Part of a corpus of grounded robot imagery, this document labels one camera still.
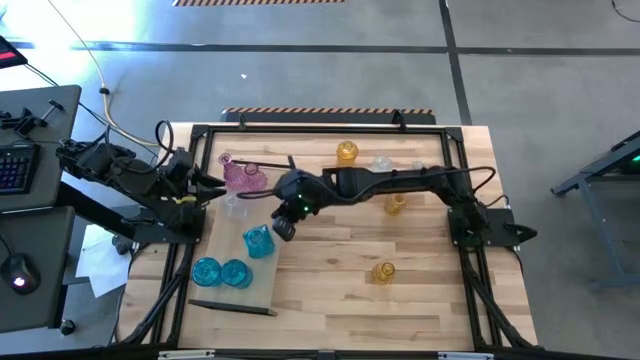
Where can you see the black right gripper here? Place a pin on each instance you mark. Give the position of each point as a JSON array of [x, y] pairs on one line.
[[300, 192]]

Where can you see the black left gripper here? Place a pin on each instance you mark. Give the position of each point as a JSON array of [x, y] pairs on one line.
[[182, 189]]

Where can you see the pink flared diamond-cut vase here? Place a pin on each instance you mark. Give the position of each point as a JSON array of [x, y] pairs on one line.
[[234, 176]]

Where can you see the clear patterned glass vase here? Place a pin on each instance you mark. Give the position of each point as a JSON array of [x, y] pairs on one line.
[[235, 209]]

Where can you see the pink wavy-ribbed glass vase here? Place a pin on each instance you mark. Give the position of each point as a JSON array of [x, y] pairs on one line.
[[254, 179]]

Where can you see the teal urn-shaped glass vase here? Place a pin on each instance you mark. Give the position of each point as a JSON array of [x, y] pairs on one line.
[[258, 242]]

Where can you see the teal medallion-embossed glass jar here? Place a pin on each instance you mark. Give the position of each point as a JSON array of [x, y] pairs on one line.
[[206, 272]]

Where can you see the teal textured glass bottle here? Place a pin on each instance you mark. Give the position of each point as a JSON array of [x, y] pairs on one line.
[[236, 274]]

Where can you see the yellow large fluted vase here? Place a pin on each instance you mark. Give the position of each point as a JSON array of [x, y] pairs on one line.
[[382, 273]]

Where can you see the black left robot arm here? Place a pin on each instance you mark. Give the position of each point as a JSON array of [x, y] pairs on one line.
[[125, 175]]

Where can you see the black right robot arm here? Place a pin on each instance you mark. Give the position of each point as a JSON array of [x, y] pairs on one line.
[[400, 180]]

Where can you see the wooden shelf board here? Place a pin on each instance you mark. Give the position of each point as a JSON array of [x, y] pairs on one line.
[[225, 240]]

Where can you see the yellow tag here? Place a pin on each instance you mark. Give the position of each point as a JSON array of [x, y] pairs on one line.
[[185, 200]]

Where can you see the yellow honeycomb glass vase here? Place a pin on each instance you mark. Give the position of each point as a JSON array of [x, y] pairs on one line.
[[346, 151]]

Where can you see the hazard-striped black floor plate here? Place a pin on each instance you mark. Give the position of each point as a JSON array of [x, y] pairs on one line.
[[260, 2], [327, 117]]

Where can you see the yellow ribbed glass bottle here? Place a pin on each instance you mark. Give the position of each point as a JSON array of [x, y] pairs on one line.
[[395, 205]]

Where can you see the white paper sheet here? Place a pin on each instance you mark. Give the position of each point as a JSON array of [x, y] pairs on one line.
[[102, 265]]

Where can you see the black desk panel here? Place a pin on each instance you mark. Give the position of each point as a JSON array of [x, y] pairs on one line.
[[35, 235], [65, 115]]

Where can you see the black keyboard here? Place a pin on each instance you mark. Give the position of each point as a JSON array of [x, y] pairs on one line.
[[17, 170]]

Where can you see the black desk clamp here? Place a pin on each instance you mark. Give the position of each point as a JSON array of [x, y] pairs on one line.
[[25, 122]]

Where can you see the black caster wheel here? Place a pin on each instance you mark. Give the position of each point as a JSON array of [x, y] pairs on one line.
[[67, 327]]

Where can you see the black computer mouse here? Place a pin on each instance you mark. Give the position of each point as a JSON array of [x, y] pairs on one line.
[[19, 274]]

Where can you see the red-lit black device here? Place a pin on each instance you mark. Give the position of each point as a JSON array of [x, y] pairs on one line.
[[10, 55]]

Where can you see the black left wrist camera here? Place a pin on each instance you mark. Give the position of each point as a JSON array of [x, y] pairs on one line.
[[180, 161]]

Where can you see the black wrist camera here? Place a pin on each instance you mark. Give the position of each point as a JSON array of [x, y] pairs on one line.
[[180, 161], [283, 229]]

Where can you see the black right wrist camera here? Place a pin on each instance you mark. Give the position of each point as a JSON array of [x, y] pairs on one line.
[[283, 229]]

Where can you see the black aluminium rig frame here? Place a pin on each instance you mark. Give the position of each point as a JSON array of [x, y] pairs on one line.
[[325, 129]]

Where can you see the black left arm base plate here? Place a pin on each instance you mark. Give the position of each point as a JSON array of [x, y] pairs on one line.
[[160, 235]]

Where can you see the silver bracket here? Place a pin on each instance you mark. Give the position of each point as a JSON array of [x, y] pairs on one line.
[[187, 355], [465, 356]]

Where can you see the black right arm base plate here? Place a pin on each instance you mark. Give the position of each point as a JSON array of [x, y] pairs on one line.
[[500, 230]]

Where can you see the grey metal cart frame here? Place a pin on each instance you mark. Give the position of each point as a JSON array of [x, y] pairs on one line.
[[602, 232]]

